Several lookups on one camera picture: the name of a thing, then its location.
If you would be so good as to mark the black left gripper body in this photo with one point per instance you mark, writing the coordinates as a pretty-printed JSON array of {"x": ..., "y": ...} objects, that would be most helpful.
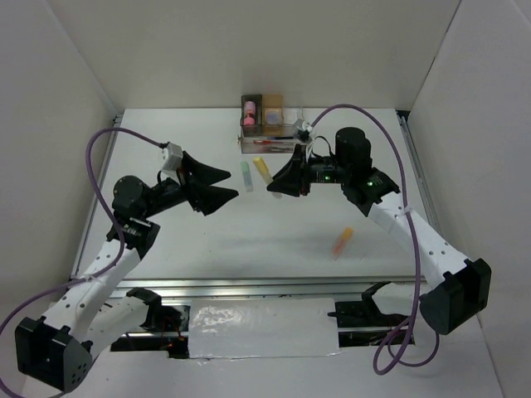
[{"x": 167, "y": 194}]

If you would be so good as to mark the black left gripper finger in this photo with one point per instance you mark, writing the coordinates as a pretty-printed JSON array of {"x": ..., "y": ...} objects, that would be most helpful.
[
  {"x": 208, "y": 199},
  {"x": 201, "y": 172}
]

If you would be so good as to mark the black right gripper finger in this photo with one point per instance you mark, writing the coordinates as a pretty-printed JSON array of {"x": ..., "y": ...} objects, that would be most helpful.
[
  {"x": 292, "y": 171},
  {"x": 286, "y": 185}
]

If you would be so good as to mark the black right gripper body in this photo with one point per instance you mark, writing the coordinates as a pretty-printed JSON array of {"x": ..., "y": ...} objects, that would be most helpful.
[{"x": 327, "y": 170}]

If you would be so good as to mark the yellow highlighter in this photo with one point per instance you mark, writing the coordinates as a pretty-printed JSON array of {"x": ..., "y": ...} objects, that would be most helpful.
[{"x": 263, "y": 170}]

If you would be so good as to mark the blue ink pen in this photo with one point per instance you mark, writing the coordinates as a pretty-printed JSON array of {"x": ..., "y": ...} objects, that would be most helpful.
[{"x": 279, "y": 138}]

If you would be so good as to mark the red gel pen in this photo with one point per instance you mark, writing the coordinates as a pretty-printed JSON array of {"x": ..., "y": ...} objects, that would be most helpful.
[{"x": 271, "y": 141}]

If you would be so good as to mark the green highlighter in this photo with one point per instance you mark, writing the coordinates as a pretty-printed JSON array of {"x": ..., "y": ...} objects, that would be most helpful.
[{"x": 246, "y": 175}]

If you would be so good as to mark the orange highlighter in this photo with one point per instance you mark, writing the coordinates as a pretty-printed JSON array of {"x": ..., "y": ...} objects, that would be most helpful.
[{"x": 341, "y": 242}]

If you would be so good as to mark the clear paper clip jar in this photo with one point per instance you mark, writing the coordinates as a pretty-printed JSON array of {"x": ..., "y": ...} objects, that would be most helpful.
[{"x": 273, "y": 116}]

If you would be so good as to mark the pink capped eraser tube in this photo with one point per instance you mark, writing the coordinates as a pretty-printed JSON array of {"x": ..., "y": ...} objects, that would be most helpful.
[{"x": 249, "y": 118}]

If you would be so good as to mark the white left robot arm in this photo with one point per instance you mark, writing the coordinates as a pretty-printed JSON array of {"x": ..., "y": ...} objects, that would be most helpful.
[{"x": 60, "y": 346}]

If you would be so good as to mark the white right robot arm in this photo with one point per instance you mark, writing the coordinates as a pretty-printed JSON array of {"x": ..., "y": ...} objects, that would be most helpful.
[{"x": 459, "y": 286}]

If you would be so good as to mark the clear stationery organizer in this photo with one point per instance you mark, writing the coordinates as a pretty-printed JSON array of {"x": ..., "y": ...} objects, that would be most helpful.
[{"x": 268, "y": 125}]

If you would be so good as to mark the white foil front panel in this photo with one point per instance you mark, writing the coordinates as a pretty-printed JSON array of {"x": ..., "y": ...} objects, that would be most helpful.
[{"x": 262, "y": 328}]

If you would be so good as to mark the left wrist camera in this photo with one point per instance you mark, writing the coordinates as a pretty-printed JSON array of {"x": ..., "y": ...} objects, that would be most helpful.
[{"x": 172, "y": 156}]

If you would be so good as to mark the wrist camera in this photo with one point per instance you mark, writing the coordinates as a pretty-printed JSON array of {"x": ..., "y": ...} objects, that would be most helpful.
[
  {"x": 172, "y": 156},
  {"x": 302, "y": 131}
]

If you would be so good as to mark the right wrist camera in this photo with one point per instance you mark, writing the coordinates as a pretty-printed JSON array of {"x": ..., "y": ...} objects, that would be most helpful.
[{"x": 302, "y": 131}]

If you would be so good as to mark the aluminium table edge rail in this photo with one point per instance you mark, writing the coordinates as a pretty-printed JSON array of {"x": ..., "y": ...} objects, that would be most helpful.
[{"x": 180, "y": 289}]

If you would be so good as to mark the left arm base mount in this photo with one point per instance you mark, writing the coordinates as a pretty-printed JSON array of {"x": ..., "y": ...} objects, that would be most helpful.
[{"x": 161, "y": 318}]

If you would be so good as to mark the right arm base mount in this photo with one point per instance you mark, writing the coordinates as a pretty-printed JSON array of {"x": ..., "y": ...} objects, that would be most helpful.
[{"x": 365, "y": 322}]

